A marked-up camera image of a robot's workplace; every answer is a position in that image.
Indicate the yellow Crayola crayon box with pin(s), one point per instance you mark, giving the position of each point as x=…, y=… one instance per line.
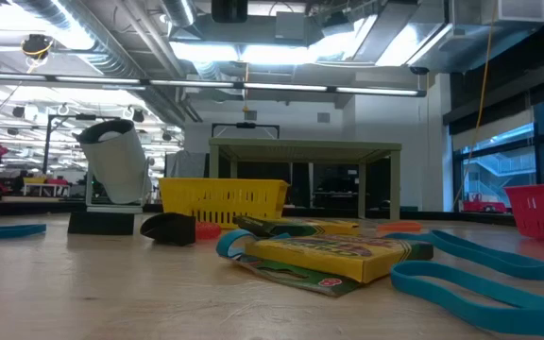
x=300, y=227
x=328, y=257

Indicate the green crayon package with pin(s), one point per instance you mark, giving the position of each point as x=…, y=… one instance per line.
x=295, y=278

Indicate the orange rubber band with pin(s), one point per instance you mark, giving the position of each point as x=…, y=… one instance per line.
x=399, y=227

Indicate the black rectangular block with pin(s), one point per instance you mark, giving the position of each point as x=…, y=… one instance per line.
x=102, y=223

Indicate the yellow plastic basket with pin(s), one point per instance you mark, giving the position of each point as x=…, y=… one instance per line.
x=220, y=203

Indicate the grey cloth cover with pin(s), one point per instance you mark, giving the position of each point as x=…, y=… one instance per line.
x=186, y=165

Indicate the long ceiling light bar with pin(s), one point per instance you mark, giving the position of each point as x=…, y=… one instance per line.
x=111, y=81

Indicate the red cart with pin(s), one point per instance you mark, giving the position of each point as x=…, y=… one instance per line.
x=484, y=206

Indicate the white work table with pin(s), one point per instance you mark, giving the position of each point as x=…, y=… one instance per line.
x=45, y=189

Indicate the red plastic basket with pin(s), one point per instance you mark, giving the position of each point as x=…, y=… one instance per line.
x=541, y=212

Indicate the black dome camera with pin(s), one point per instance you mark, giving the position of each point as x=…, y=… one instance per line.
x=419, y=70

